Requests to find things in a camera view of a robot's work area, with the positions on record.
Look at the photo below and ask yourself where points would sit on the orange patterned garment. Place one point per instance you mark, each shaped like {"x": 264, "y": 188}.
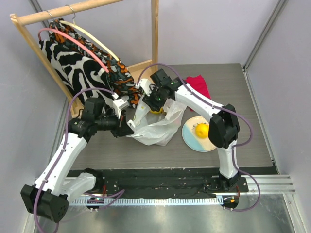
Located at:
{"x": 119, "y": 76}

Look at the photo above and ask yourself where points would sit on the white plastic bag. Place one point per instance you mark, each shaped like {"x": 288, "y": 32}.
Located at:
{"x": 157, "y": 128}

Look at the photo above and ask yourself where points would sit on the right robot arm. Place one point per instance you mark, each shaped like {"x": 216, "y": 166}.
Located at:
{"x": 223, "y": 123}

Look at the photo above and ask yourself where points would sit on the yellow fake lemon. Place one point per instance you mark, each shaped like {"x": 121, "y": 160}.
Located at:
{"x": 157, "y": 112}

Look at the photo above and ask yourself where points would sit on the wooden clothes rack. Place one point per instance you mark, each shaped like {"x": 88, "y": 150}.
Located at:
{"x": 29, "y": 26}

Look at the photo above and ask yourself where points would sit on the white slotted cable duct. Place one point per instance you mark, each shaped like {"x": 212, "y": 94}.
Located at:
{"x": 87, "y": 201}

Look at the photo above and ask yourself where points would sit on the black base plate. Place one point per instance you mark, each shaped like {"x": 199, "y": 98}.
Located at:
{"x": 156, "y": 172}

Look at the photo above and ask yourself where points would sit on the pink hanger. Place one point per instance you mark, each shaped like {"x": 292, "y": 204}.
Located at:
{"x": 75, "y": 42}

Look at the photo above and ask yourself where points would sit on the blue and cream plate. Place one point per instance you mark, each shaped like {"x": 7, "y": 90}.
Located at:
{"x": 192, "y": 140}

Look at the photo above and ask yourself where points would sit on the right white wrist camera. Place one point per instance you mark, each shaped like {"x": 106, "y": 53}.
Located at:
{"x": 146, "y": 87}

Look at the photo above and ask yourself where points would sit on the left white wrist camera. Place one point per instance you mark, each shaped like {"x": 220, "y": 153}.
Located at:
{"x": 120, "y": 104}

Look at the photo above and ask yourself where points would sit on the red cloth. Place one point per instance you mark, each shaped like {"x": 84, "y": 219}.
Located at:
{"x": 199, "y": 84}

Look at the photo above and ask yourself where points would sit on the yellow fake orange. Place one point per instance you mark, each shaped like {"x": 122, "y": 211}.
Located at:
{"x": 202, "y": 130}

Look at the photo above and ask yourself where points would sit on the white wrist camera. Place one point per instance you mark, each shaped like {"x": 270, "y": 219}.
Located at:
{"x": 146, "y": 87}
{"x": 120, "y": 104}

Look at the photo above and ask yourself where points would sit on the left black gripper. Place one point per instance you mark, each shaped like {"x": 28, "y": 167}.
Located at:
{"x": 124, "y": 128}

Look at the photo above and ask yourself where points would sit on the aluminium rail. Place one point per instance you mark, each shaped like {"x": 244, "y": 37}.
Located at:
{"x": 272, "y": 188}

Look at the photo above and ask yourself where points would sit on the cream hanger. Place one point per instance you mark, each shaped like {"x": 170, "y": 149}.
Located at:
{"x": 91, "y": 37}

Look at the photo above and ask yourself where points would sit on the black white zebra garment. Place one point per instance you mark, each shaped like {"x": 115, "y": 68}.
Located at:
{"x": 77, "y": 72}

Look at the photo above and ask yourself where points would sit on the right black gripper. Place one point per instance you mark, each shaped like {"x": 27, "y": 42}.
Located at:
{"x": 150, "y": 104}

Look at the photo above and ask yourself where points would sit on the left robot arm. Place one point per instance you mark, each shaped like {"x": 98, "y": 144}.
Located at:
{"x": 49, "y": 197}

